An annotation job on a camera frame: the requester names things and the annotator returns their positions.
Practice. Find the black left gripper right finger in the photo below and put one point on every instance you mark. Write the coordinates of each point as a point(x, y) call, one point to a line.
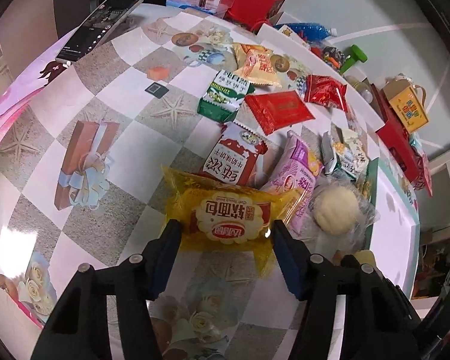
point(379, 318)

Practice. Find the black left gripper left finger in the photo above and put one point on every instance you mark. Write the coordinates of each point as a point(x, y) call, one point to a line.
point(77, 328)

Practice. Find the yellow soft bread packet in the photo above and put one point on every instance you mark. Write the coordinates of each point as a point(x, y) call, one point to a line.
point(226, 217)

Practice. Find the purple swiss roll packet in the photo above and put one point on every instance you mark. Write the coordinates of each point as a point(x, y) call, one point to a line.
point(298, 168)

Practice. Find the green rimmed white tray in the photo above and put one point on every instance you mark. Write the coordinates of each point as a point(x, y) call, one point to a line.
point(394, 237)

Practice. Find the round bun in clear bag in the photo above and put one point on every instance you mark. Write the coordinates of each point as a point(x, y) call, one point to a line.
point(338, 218)

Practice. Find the white green small snack packet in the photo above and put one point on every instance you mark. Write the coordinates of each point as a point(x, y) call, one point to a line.
point(344, 156)

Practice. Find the large red gift box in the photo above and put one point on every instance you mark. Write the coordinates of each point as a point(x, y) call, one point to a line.
point(395, 137)

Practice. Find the red white biscuit packet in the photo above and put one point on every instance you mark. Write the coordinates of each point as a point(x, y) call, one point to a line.
point(234, 156)

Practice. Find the checkered printed tablecloth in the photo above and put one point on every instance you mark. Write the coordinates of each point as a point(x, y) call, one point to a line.
point(148, 81)

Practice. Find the flat red snack packet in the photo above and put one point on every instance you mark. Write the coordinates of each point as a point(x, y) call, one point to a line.
point(278, 110)

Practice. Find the shiny red snack packet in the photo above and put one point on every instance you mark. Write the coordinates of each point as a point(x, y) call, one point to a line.
point(326, 92)

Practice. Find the green dumbbell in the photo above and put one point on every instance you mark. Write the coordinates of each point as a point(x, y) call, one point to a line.
point(355, 55)

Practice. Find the green white biscuit packet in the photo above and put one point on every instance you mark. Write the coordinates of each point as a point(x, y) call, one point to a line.
point(224, 96)

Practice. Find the orange yellow snack packet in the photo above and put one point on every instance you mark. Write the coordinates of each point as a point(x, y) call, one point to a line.
point(255, 65)

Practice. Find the black smartphone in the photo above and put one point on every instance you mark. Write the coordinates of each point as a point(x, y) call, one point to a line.
point(95, 29)

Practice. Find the white cardboard toy box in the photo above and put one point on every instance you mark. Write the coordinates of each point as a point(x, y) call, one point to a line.
point(285, 35)

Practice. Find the blue bead bag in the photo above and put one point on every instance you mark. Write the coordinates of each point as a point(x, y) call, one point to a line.
point(311, 32)

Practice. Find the red box at back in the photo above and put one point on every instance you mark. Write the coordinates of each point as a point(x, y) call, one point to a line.
point(253, 13)

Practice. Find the yellow cardboard handle box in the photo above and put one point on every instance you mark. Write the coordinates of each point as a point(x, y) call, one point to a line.
point(407, 101)

